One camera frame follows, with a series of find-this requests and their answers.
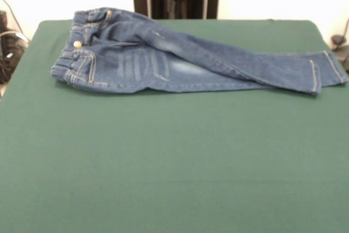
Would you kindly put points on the blue denim jeans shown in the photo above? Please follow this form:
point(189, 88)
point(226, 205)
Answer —
point(204, 72)

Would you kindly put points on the black stand base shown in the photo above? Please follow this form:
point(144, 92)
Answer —
point(11, 58)
point(339, 42)

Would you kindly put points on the dark green table cloth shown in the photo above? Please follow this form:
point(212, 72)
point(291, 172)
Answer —
point(109, 162)

